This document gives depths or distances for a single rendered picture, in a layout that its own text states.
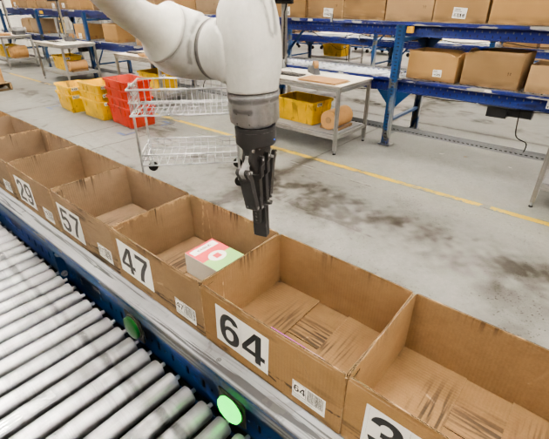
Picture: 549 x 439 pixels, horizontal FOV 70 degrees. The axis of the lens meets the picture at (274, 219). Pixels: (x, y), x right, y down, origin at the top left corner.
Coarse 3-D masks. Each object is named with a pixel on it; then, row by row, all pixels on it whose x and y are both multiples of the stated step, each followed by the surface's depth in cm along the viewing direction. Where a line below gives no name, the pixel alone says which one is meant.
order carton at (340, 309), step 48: (288, 240) 107; (240, 288) 102; (288, 288) 113; (336, 288) 102; (384, 288) 92; (288, 336) 98; (336, 336) 97; (288, 384) 81; (336, 384) 70; (336, 432) 76
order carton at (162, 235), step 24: (144, 216) 119; (168, 216) 127; (192, 216) 134; (216, 216) 125; (240, 216) 118; (120, 240) 110; (144, 240) 122; (168, 240) 130; (192, 240) 135; (240, 240) 122; (264, 240) 114; (120, 264) 117; (168, 264) 96; (144, 288) 112; (168, 288) 101; (192, 288) 93
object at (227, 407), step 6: (222, 396) 88; (222, 402) 87; (228, 402) 86; (222, 408) 88; (228, 408) 86; (234, 408) 86; (222, 414) 90; (228, 414) 87; (234, 414) 86; (240, 414) 86; (228, 420) 89; (234, 420) 87; (240, 420) 86
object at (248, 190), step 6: (246, 174) 69; (240, 180) 72; (246, 180) 71; (252, 180) 72; (246, 186) 72; (252, 186) 72; (246, 192) 73; (252, 192) 73; (246, 198) 74; (252, 198) 74; (246, 204) 76; (252, 204) 75; (258, 204) 76; (258, 210) 76
